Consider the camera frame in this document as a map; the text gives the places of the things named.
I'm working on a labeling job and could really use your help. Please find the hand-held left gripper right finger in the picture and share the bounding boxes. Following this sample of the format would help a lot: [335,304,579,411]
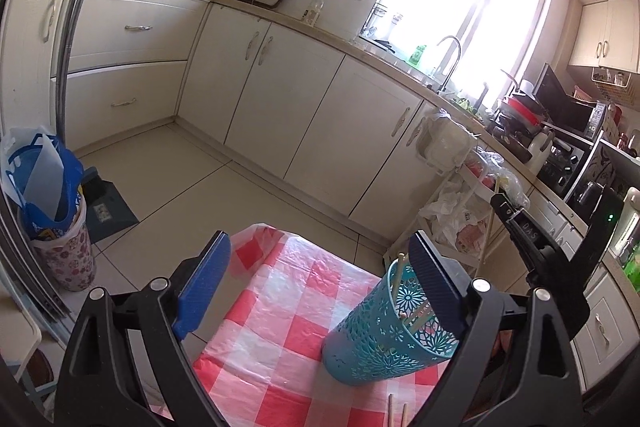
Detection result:
[407,231,586,427]

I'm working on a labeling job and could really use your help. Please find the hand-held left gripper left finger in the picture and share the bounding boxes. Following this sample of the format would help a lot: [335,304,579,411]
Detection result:
[54,230,232,427]

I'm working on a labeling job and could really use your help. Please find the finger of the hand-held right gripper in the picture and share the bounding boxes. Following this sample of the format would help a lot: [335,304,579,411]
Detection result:
[490,192,517,228]

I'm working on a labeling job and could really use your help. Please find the teal perforated utensil holder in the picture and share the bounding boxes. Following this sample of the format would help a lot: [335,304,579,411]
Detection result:
[321,259,460,387]

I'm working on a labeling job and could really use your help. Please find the pile of wooden chopsticks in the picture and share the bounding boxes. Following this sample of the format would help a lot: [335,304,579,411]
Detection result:
[387,393,411,427]

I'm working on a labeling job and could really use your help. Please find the white rolling cart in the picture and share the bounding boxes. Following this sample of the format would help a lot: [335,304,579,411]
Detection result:
[417,147,531,268]

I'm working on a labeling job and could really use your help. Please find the white jug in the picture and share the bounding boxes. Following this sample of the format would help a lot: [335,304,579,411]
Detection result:
[527,129,556,175]

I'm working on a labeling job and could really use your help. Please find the black toaster oven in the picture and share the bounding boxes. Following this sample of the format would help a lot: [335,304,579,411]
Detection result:
[537,127,598,200]

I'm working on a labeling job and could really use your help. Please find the red checkered plastic tablecloth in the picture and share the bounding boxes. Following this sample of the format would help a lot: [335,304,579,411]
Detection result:
[150,222,481,427]

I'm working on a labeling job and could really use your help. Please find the white hanging plastic bag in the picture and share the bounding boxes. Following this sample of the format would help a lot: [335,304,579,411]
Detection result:
[415,109,478,175]

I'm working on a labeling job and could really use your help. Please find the green packet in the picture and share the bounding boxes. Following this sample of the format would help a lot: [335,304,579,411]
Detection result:
[620,187,640,268]

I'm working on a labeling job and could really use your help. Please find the stack of pots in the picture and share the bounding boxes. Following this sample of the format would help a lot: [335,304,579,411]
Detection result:
[492,89,546,148]

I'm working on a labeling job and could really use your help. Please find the dark dustpan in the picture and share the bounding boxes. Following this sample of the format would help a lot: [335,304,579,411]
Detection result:
[80,166,141,245]

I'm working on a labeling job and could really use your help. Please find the black microwave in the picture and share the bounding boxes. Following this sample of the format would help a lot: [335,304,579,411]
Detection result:
[532,63,608,140]

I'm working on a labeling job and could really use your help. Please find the chrome sink faucet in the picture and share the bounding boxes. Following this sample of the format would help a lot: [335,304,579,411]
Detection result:
[432,35,462,92]

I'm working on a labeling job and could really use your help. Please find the white base cabinets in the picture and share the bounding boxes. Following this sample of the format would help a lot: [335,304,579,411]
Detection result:
[172,2,481,238]

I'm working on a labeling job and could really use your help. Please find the blue plastic bag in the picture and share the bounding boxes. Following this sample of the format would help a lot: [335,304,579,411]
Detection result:
[0,127,85,240]

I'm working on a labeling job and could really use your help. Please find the kitchen window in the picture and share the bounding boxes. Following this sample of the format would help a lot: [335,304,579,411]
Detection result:
[357,0,556,108]

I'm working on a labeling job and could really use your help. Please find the white drawer cabinet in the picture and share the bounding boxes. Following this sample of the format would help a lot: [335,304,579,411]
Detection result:
[0,0,211,152]

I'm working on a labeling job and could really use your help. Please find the beige countertop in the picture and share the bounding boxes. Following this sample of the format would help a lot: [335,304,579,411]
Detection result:
[10,0,586,228]

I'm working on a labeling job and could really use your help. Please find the clear plastic bottle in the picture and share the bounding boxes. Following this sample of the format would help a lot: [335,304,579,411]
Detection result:
[300,0,326,28]

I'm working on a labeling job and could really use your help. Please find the hanging wire basket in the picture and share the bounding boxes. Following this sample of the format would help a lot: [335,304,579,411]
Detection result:
[590,68,631,90]

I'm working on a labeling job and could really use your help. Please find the white wall cabinet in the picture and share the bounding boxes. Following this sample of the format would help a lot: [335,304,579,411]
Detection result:
[567,0,640,75]

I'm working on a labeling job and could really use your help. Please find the wire window basket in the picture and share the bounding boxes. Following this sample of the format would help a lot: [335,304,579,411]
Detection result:
[361,3,403,38]

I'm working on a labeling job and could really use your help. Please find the metal mop handle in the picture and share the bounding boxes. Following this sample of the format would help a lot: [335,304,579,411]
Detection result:
[55,0,121,142]

